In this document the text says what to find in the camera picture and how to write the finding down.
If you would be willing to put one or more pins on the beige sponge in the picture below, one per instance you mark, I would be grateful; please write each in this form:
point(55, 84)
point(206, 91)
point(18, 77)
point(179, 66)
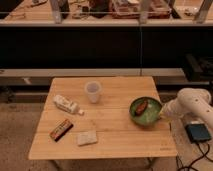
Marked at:
point(85, 138)

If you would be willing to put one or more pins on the white plastic bottle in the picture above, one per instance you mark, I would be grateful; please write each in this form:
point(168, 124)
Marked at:
point(67, 105)

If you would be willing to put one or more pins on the clear plastic cup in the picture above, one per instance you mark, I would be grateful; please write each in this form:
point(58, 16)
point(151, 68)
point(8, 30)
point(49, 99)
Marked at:
point(93, 90)

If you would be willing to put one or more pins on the long wooden shelf bench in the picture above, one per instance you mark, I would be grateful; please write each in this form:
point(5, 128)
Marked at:
point(170, 40)

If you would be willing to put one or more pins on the brown food piece in bowl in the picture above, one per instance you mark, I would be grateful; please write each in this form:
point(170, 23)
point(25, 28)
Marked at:
point(140, 108)

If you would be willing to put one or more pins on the wooden folding table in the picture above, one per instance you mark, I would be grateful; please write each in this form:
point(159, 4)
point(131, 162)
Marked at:
point(118, 136)

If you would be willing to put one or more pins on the green ceramic bowl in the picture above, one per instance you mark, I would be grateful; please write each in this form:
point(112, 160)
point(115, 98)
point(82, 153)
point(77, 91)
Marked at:
point(150, 115)

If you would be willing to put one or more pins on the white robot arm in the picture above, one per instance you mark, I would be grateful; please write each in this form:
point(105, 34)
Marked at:
point(189, 101)

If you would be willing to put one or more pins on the dark chocolate bar pack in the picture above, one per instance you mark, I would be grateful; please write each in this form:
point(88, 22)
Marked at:
point(61, 130)

